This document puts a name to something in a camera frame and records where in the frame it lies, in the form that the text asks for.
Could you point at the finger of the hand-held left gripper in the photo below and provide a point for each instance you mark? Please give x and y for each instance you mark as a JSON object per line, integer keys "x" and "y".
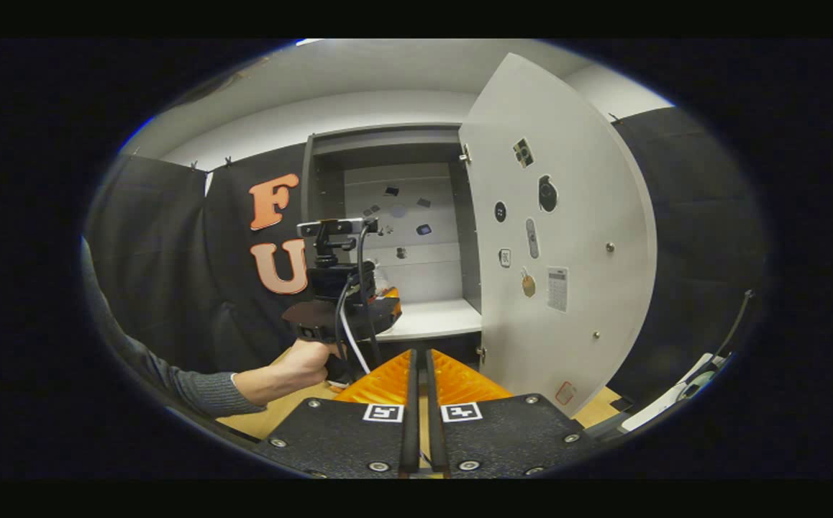
{"x": 391, "y": 298}

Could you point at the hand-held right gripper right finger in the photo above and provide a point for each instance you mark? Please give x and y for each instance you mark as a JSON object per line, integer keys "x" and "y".
{"x": 437, "y": 432}

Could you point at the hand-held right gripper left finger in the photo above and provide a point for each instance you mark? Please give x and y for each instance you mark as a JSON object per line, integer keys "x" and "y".
{"x": 410, "y": 432}

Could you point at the clear plastic bottle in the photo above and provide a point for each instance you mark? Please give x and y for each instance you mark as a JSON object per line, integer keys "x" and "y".
{"x": 380, "y": 277}

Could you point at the white cabinet door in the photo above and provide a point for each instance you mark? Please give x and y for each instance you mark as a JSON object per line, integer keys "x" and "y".
{"x": 567, "y": 216}

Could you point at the grey cabinet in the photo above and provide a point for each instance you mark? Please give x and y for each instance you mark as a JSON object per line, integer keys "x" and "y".
{"x": 424, "y": 320}

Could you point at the black backdrop cloth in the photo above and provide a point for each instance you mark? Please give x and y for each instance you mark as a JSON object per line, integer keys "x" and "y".
{"x": 157, "y": 273}

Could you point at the white flat object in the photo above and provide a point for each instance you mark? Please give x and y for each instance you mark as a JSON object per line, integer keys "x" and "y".
{"x": 657, "y": 410}

